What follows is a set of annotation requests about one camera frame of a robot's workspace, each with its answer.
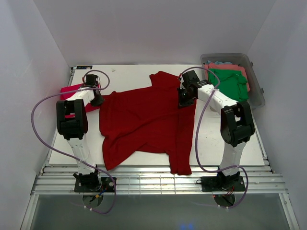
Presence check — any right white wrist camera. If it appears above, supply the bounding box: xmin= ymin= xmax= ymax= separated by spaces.
xmin=177 ymin=75 xmax=186 ymax=91

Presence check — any salmon pink t shirt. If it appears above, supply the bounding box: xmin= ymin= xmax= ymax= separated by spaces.
xmin=205 ymin=64 xmax=250 ymax=92

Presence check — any purple cable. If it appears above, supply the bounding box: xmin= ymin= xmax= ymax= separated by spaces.
xmin=178 ymin=66 xmax=249 ymax=209
xmin=31 ymin=70 xmax=118 ymax=214

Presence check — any blue label sticker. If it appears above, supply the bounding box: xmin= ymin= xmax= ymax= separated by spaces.
xmin=76 ymin=65 xmax=93 ymax=70

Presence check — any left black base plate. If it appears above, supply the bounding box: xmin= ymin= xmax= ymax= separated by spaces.
xmin=74 ymin=177 xmax=117 ymax=193

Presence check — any green t shirt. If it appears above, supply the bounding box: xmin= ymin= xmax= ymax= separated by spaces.
xmin=211 ymin=69 xmax=248 ymax=102

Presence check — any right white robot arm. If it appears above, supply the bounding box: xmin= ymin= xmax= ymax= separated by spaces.
xmin=177 ymin=67 xmax=255 ymax=192

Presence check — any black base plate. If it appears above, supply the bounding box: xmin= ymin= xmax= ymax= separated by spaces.
xmin=196 ymin=176 xmax=246 ymax=192
xmin=74 ymin=177 xmax=117 ymax=193

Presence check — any folded pink red t shirt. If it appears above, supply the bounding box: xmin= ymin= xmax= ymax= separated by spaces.
xmin=60 ymin=83 xmax=101 ymax=113

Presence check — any clear plastic bin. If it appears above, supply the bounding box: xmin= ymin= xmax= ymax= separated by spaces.
xmin=201 ymin=53 xmax=265 ymax=110

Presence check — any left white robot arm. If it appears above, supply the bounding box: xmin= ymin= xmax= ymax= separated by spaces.
xmin=56 ymin=74 xmax=104 ymax=192

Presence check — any dark red t shirt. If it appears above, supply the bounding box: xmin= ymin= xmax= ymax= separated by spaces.
xmin=99 ymin=71 xmax=196 ymax=175

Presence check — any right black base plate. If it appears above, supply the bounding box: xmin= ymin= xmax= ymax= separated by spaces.
xmin=196 ymin=176 xmax=246 ymax=192

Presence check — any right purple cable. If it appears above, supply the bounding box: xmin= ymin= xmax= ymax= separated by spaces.
xmin=178 ymin=66 xmax=249 ymax=209

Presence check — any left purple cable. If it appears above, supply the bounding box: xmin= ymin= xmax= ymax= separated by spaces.
xmin=31 ymin=70 xmax=118 ymax=214

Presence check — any light blue t shirt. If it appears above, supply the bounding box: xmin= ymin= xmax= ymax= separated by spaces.
xmin=206 ymin=60 xmax=233 ymax=65

